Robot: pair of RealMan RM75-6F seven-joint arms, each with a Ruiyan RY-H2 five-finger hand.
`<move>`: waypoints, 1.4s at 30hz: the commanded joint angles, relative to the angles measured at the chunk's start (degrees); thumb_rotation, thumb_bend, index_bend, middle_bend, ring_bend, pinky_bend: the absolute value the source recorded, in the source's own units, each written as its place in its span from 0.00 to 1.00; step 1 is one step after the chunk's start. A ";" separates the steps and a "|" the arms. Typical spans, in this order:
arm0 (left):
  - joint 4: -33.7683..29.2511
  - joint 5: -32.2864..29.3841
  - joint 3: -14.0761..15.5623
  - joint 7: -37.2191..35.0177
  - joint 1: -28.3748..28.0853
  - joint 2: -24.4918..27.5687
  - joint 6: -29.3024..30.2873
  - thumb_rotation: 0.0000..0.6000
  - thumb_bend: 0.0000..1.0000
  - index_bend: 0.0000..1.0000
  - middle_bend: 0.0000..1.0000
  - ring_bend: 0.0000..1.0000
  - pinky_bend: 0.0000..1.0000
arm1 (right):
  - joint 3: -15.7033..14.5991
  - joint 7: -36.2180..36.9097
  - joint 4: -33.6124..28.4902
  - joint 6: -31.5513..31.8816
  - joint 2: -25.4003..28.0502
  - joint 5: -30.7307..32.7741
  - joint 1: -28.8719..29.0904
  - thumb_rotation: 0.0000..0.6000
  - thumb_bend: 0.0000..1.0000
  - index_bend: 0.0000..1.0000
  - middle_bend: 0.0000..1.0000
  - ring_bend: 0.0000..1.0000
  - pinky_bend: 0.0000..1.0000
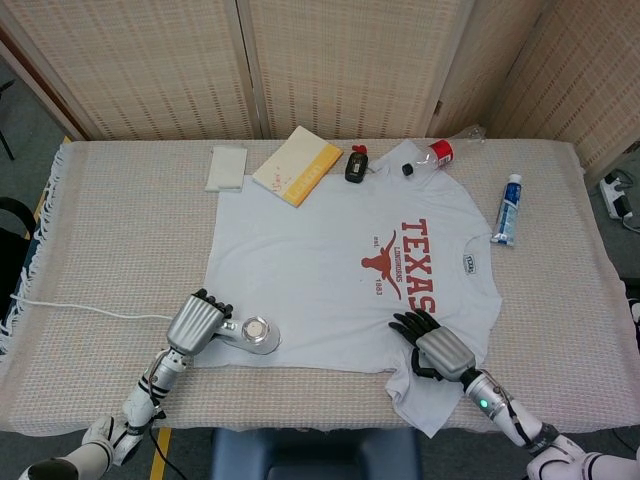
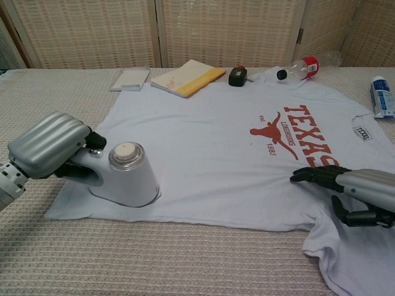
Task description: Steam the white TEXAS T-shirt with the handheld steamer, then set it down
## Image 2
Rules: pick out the white Texas print T-shirt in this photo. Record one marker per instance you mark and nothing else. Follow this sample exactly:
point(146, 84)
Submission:
point(200, 138)

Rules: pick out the clear bottle red label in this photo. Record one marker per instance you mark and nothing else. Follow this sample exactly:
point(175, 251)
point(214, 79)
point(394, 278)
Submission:
point(304, 68)

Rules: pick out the yellow white notebook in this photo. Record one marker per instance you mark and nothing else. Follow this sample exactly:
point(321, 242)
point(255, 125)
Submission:
point(188, 77)

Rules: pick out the blue white tube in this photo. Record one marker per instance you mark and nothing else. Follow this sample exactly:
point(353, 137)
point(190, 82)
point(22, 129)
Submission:
point(384, 98)

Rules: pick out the beige woven screen panel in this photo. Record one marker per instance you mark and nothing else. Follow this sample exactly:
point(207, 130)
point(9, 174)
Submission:
point(228, 31)
point(86, 34)
point(370, 31)

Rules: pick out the black car key fob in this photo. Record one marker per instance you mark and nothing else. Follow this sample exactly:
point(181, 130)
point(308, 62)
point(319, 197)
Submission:
point(237, 76)

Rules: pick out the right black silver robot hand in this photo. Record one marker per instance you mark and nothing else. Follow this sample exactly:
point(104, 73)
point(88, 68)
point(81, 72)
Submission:
point(367, 185)

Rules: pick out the dark metal screen hinge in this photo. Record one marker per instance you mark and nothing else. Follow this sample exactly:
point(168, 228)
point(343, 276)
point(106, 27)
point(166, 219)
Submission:
point(301, 34)

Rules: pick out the beige woven tablecloth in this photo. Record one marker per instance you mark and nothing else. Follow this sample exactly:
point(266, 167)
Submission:
point(92, 253)

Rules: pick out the white handheld iron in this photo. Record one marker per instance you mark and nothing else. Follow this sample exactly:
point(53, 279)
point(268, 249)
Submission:
point(132, 179)

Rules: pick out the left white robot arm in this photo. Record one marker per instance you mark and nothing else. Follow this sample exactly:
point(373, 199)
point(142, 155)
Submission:
point(10, 185)

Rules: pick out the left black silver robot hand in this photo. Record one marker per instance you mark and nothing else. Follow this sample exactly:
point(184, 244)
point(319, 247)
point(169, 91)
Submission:
point(46, 142)

